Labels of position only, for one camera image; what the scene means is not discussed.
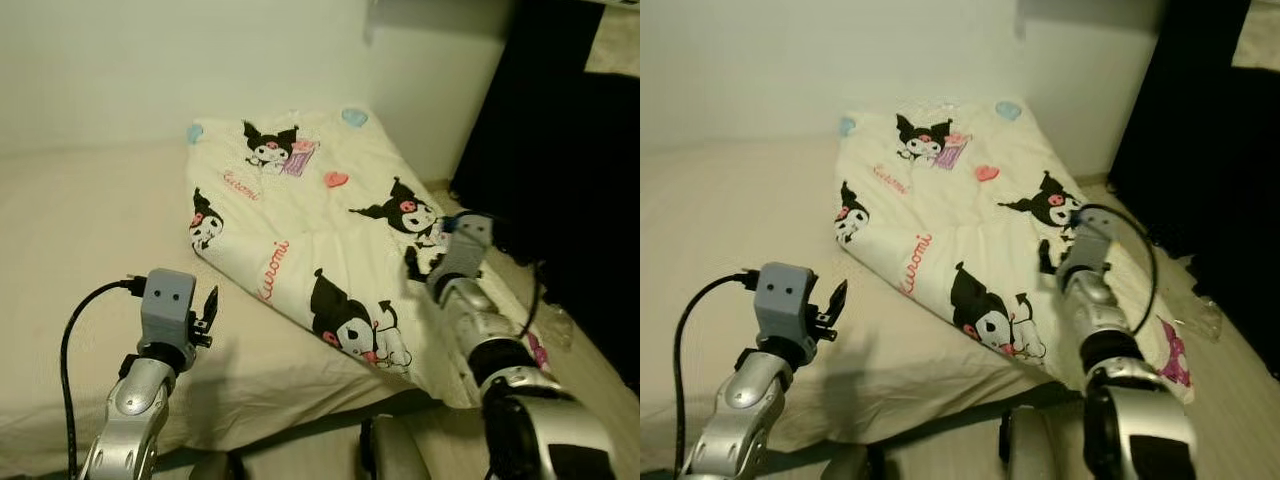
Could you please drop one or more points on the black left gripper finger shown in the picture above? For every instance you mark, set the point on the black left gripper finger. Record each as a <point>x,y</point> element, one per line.
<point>211,303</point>
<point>836,300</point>

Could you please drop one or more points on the cream cartoon print comforter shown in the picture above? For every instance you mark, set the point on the cream cartoon print comforter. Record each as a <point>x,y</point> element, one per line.
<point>320,250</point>
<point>960,240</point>

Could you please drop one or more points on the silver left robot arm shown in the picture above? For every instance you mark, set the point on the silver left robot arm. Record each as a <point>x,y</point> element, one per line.
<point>745,405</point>
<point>135,410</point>

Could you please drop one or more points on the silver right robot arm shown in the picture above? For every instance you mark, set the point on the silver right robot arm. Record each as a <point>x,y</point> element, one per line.
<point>500,350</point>
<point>1110,340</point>

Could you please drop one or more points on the beige sheeted bed mattress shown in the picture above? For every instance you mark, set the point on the beige sheeted bed mattress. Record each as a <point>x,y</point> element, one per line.
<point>90,220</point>
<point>740,215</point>

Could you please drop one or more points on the dark green bed base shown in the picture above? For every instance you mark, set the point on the dark green bed base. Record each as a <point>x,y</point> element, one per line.
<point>300,430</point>
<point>930,420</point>

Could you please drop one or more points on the crumpled clear plastic bag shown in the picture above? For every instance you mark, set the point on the crumpled clear plastic bag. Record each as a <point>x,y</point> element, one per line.
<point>1203,320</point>
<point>557,325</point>

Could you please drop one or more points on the black cabinet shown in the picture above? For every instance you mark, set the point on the black cabinet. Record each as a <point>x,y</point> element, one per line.
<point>560,150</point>
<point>1210,130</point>

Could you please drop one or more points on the dark robot leg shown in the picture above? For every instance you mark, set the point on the dark robot leg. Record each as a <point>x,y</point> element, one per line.
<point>1030,445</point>
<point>395,450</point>

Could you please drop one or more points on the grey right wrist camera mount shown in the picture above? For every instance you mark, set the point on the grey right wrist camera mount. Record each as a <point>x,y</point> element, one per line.
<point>465,248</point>
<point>1088,245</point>

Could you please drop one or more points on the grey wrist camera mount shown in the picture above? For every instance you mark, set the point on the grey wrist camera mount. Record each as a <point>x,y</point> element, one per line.
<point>465,248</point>
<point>783,298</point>
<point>168,305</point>
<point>1088,245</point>

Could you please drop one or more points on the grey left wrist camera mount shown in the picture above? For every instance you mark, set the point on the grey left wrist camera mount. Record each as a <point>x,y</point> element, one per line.
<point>783,298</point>
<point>168,305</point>

